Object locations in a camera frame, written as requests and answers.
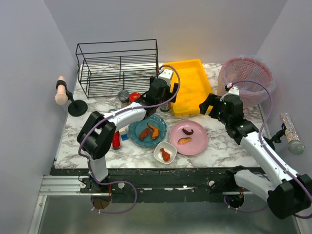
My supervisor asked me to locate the beige handle on black stand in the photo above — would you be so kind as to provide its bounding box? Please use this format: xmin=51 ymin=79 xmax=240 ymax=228
xmin=55 ymin=76 xmax=88 ymax=117

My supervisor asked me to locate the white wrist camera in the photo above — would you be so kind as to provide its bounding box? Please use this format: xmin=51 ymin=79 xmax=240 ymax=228
xmin=158 ymin=68 xmax=174 ymax=86
xmin=220 ymin=82 xmax=239 ymax=102

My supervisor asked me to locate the red lid sauce jar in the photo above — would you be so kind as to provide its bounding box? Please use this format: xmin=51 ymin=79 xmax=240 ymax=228
xmin=129 ymin=92 xmax=141 ymax=103

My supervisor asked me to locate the fried chicken drumstick toy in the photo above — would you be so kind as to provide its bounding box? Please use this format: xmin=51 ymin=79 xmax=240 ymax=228
xmin=160 ymin=148 xmax=171 ymax=162

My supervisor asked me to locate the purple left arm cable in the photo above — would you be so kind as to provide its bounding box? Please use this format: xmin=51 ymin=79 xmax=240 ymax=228
xmin=78 ymin=64 xmax=181 ymax=215

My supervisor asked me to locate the dark sauce glass bottle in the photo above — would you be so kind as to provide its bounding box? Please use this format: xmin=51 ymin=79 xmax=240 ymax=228
xmin=159 ymin=102 xmax=171 ymax=112

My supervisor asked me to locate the pink mesh waste basket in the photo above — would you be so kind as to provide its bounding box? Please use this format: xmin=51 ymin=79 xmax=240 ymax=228
xmin=217 ymin=56 xmax=276 ymax=108

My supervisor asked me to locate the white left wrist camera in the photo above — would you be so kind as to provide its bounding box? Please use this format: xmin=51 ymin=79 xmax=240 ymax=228
xmin=158 ymin=68 xmax=174 ymax=86

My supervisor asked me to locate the blue toy brick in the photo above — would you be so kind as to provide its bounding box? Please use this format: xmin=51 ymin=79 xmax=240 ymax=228
xmin=121 ymin=134 xmax=128 ymax=141

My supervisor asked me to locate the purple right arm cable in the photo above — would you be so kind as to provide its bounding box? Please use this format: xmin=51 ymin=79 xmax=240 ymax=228
xmin=224 ymin=80 xmax=312 ymax=218

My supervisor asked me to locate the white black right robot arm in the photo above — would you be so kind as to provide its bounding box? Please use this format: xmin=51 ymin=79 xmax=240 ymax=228
xmin=199 ymin=94 xmax=312 ymax=219

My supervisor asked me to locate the glitter microphone on stand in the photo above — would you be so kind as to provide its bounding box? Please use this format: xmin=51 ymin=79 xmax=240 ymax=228
xmin=268 ymin=113 xmax=305 ymax=155

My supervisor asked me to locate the yellow plastic tray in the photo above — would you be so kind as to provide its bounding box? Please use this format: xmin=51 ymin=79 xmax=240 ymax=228
xmin=166 ymin=59 xmax=213 ymax=116

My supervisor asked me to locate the black mounting base rail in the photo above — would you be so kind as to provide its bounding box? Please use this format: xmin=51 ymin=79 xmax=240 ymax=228
xmin=50 ymin=168 xmax=241 ymax=203

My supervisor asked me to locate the teal glass plate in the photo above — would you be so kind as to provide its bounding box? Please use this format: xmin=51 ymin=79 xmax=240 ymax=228
xmin=128 ymin=114 xmax=167 ymax=148

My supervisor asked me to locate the octopus tentacle toy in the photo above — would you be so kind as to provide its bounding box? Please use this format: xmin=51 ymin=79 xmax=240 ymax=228
xmin=182 ymin=128 xmax=194 ymax=136

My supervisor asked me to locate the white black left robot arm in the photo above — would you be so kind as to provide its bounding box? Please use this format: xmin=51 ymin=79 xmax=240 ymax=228
xmin=77 ymin=78 xmax=181 ymax=185

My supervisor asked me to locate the brown grilled meat toy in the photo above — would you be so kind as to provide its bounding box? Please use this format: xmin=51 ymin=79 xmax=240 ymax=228
xmin=139 ymin=128 xmax=151 ymax=141

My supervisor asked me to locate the red cylindrical can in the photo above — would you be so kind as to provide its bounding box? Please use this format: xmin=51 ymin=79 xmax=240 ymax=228
xmin=112 ymin=131 xmax=121 ymax=150

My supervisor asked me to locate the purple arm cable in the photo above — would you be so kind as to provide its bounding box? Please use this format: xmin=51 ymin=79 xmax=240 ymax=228
xmin=78 ymin=64 xmax=181 ymax=215
xmin=224 ymin=80 xmax=312 ymax=218

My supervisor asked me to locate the grey cap salt grinder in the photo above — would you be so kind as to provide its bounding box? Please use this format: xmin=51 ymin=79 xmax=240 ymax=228
xmin=117 ymin=90 xmax=130 ymax=109

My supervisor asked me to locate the small white square dish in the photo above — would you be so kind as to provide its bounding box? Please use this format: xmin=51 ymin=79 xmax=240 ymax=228
xmin=153 ymin=142 xmax=177 ymax=164

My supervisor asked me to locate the salmon slice toy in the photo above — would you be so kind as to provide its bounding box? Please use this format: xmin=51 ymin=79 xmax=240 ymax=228
xmin=177 ymin=137 xmax=193 ymax=145

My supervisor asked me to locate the black wire rack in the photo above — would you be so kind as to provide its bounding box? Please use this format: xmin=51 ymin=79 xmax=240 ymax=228
xmin=75 ymin=39 xmax=159 ymax=98

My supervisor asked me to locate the pink round plate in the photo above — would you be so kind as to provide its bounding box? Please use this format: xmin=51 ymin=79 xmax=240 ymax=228
xmin=169 ymin=120 xmax=208 ymax=156

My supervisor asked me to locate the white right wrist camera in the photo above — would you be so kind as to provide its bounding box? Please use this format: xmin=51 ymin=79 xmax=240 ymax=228
xmin=220 ymin=82 xmax=239 ymax=102

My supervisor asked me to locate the white toy brick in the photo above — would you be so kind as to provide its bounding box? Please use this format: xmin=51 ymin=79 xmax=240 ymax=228
xmin=119 ymin=127 xmax=127 ymax=136

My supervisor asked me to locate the aluminium extrusion rail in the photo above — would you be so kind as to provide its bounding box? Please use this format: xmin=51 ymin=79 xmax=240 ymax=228
xmin=39 ymin=175 xmax=88 ymax=195

